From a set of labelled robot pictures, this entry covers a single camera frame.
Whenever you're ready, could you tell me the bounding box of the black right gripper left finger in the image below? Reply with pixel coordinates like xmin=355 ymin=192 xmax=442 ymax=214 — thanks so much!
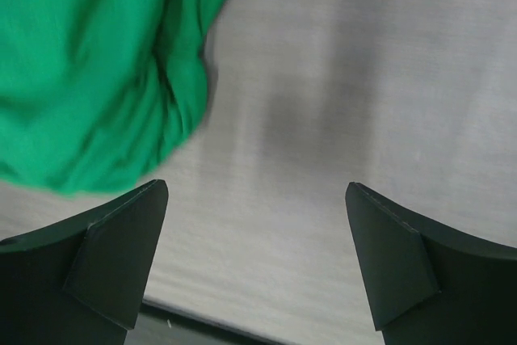
xmin=1 ymin=179 xmax=168 ymax=345

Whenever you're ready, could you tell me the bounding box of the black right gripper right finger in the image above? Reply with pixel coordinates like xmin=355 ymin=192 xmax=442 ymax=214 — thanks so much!
xmin=345 ymin=182 xmax=516 ymax=345

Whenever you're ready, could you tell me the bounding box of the green t-shirt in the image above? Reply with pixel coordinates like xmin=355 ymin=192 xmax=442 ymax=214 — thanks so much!
xmin=1 ymin=0 xmax=226 ymax=194

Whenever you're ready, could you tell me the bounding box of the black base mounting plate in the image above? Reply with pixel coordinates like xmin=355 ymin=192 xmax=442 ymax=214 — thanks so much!
xmin=124 ymin=300 xmax=278 ymax=345

